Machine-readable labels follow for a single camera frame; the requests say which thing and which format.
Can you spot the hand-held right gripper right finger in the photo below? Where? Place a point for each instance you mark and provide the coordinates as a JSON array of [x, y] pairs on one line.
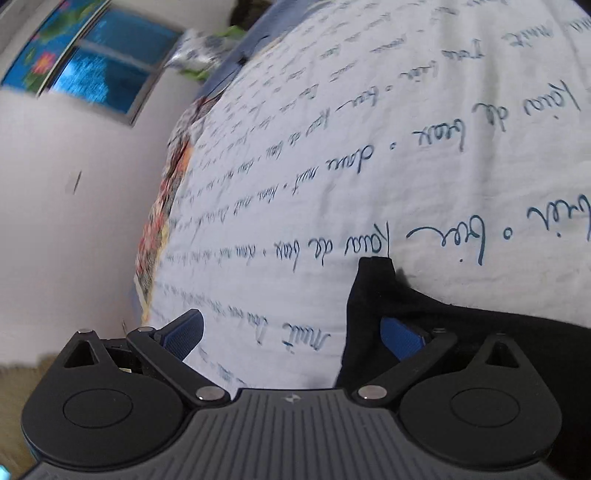
[[402, 340]]

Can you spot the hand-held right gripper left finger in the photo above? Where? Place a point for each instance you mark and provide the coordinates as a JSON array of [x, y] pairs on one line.
[[184, 334]]

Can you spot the black pants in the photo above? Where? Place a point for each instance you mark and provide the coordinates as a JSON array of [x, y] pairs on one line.
[[485, 318]]

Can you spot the colourful floral quilt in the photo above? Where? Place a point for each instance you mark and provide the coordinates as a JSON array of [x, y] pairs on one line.
[[161, 217]]

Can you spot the white script-printed bed sheet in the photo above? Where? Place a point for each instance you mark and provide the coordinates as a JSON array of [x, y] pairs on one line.
[[369, 161]]

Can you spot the floral printed pillow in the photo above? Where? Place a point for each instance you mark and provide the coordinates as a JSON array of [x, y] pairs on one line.
[[203, 50]]

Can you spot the light blue blanket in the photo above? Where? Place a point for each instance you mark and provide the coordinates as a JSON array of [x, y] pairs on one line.
[[240, 50]]

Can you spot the blue floral curtain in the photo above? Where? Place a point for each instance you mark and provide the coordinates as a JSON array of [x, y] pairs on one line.
[[46, 50]]

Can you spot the window with metal frame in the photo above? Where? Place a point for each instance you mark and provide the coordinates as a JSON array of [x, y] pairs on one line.
[[115, 69]]

